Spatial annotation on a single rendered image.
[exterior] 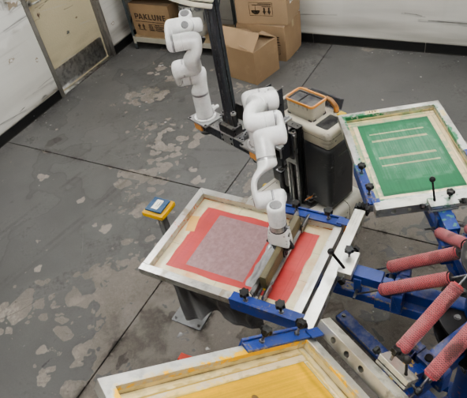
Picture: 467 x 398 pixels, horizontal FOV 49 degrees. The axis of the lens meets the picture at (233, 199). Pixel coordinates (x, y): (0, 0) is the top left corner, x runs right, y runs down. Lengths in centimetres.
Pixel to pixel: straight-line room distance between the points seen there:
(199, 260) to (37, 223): 236
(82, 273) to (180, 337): 99
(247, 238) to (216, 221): 20
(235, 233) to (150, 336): 118
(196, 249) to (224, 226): 19
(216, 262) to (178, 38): 108
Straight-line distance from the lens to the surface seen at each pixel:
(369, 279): 216
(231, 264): 236
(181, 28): 267
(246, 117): 224
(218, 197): 265
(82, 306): 374
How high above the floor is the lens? 273
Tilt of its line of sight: 42 degrees down
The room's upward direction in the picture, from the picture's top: 12 degrees counter-clockwise
